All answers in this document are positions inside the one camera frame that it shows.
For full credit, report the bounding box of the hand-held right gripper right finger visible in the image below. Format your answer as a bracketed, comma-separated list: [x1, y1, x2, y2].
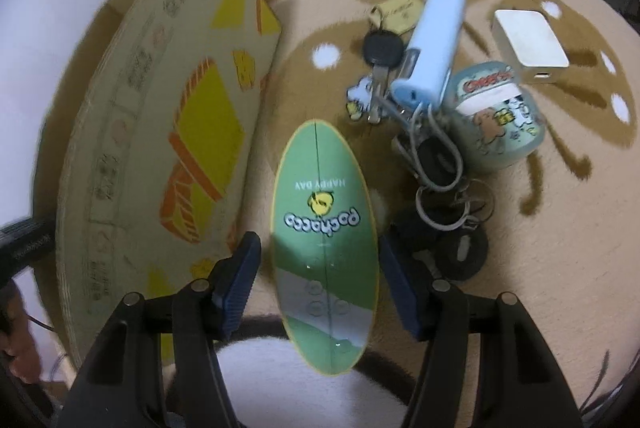
[378, 235, 586, 428]

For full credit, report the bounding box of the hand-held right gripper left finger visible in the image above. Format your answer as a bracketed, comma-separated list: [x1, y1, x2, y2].
[52, 232, 262, 428]

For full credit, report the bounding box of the green oval gadget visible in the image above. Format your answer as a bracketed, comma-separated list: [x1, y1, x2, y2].
[271, 119, 380, 377]

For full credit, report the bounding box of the bunch of keys with rings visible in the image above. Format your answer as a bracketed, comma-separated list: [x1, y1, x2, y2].
[391, 106, 497, 284]

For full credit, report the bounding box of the brown cardboard box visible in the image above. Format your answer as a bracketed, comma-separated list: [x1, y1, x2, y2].
[54, 0, 282, 371]

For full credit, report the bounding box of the green cartoon earbuds case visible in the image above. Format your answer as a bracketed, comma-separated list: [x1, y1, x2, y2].
[446, 60, 547, 175]

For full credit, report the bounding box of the white dog charm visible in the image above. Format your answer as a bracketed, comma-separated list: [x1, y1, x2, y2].
[345, 75, 385, 123]

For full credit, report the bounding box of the black car key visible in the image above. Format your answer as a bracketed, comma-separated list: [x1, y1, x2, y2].
[362, 30, 404, 85]

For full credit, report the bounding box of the light blue power bank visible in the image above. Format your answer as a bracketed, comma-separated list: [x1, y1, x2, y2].
[389, 0, 468, 109]

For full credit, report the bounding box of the white wall charger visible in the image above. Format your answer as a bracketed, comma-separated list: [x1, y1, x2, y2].
[492, 9, 571, 85]

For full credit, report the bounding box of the yellow key tag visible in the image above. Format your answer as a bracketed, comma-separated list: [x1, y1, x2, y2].
[369, 0, 427, 35]

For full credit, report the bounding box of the person's left hand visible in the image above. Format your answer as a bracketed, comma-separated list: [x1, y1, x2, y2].
[0, 279, 41, 384]

